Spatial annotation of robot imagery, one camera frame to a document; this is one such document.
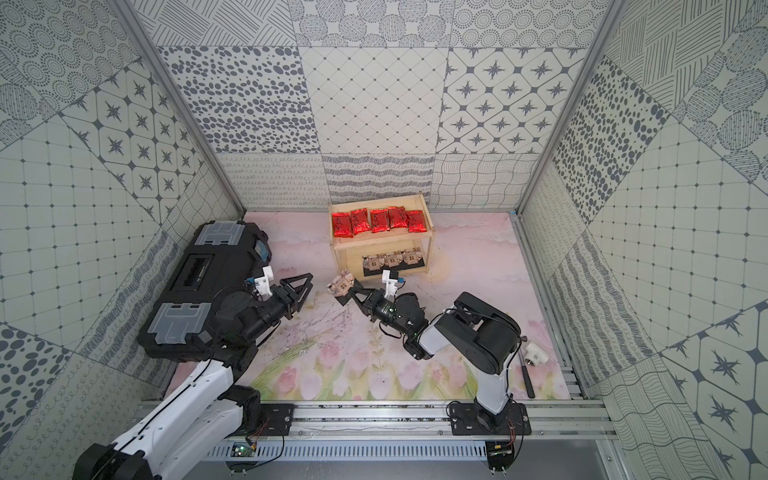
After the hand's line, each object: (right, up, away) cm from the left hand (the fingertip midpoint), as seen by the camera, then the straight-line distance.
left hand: (309, 275), depth 75 cm
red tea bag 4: (+12, +15, +11) cm, 22 cm away
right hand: (+9, -5, +7) cm, 13 cm away
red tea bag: (+28, +14, +12) cm, 34 cm away
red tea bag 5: (+6, +13, +11) cm, 19 cm away
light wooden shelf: (+5, +4, +31) cm, 31 cm away
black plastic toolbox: (-29, +4, +12) cm, 32 cm away
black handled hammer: (+58, -30, +5) cm, 65 cm away
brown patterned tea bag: (+7, -3, +8) cm, 11 cm away
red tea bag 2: (+23, +16, +14) cm, 31 cm away
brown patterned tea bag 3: (+21, +2, +30) cm, 36 cm away
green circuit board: (-16, -42, -3) cm, 45 cm away
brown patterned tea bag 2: (+13, 0, +28) cm, 31 cm away
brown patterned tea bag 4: (+28, +3, +29) cm, 40 cm away
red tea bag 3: (+17, +15, +13) cm, 26 cm away
